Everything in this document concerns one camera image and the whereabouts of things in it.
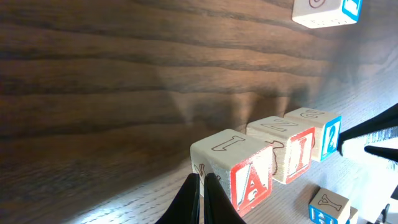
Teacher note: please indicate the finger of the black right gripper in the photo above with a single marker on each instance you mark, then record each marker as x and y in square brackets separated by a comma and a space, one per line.
[383, 126]
[387, 153]

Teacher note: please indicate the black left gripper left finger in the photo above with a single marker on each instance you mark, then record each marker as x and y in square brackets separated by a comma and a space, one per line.
[185, 207]

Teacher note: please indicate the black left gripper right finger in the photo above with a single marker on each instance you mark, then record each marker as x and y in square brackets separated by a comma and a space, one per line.
[217, 207]

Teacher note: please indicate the red letter A block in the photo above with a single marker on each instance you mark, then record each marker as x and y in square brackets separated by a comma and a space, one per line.
[242, 164]

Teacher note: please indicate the blue number 2 block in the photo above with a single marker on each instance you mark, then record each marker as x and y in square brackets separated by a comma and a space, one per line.
[327, 130]

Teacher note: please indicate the red letter I block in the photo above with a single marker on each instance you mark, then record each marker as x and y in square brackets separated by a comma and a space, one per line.
[292, 144]

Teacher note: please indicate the white block number 4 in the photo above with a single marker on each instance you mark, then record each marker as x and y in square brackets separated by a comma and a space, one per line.
[353, 218]

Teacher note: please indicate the white block number 8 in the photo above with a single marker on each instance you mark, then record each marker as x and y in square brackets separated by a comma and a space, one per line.
[328, 207]

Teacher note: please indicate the blue picture block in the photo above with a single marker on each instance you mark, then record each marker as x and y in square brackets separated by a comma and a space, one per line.
[326, 13]

